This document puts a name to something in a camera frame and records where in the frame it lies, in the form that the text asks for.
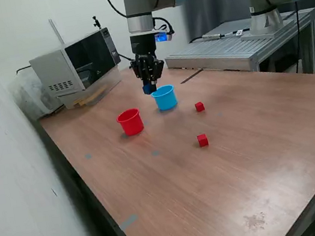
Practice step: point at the silver blue-capped robot arm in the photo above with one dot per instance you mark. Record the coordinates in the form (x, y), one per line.
(137, 5)

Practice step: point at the small black camera mount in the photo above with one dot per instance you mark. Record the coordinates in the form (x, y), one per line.
(96, 23)

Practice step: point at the thin dark metal strip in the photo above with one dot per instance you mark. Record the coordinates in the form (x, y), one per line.
(190, 77)

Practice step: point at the red plastic cup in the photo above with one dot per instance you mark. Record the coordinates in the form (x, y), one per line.
(130, 124)

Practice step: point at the blue wooden cube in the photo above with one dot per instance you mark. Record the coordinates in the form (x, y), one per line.
(148, 89)

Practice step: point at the aluminium base mounting plate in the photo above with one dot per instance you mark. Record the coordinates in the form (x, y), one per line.
(267, 32)

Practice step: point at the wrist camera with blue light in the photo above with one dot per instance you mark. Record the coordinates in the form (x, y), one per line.
(161, 37)

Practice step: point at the red wooden cube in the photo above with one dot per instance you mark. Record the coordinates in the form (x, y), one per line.
(199, 107)
(202, 140)

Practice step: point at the silver microwave oven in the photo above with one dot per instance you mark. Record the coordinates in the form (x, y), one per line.
(54, 72)

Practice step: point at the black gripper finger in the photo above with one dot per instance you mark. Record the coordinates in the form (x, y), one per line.
(139, 69)
(155, 68)

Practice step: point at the aluminium profile robot stand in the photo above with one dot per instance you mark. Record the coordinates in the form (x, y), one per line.
(234, 49)

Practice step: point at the white warning sticker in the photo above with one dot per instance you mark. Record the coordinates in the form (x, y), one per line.
(239, 32)

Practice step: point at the clear plastic container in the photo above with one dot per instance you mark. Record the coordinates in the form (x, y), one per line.
(103, 86)

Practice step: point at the crumpled clear plastic bag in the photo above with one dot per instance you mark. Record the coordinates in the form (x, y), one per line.
(29, 98)

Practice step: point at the light wooden stick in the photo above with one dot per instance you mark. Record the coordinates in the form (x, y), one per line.
(95, 94)
(77, 102)

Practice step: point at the blue plastic cup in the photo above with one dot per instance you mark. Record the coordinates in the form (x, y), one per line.
(166, 99)

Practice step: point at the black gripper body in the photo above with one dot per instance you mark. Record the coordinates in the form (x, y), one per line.
(143, 45)

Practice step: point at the thin white metal rod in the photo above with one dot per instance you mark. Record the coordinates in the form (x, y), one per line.
(57, 32)

